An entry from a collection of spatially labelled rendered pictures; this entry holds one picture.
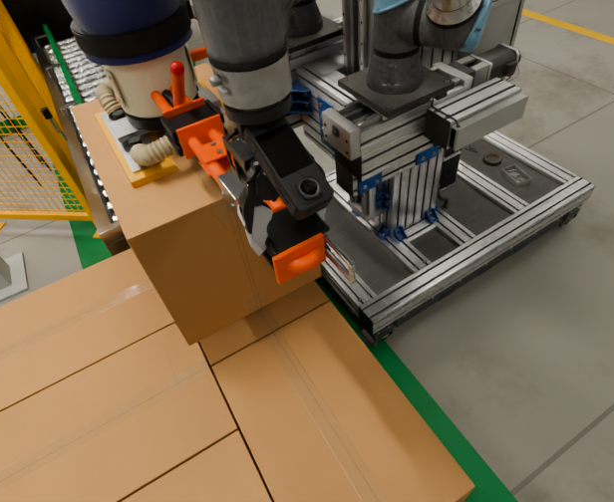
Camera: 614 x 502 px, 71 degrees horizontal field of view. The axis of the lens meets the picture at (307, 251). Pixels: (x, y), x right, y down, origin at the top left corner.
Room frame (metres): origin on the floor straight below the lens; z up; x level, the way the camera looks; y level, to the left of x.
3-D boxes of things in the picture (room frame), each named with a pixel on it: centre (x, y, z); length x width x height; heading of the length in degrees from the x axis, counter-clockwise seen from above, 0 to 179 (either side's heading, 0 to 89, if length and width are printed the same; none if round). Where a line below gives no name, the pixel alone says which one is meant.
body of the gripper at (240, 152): (0.42, 0.03, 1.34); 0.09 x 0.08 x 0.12; 25
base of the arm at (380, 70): (1.08, -0.30, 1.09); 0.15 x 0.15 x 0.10
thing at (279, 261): (0.40, 0.03, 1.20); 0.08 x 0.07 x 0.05; 25
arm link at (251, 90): (0.42, 0.03, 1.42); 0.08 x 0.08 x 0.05
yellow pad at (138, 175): (0.90, 0.36, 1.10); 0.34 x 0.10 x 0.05; 25
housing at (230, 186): (0.52, 0.08, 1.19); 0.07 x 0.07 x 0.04; 25
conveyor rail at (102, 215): (2.23, 1.17, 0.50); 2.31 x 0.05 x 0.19; 24
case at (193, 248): (0.94, 0.27, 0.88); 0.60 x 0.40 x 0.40; 24
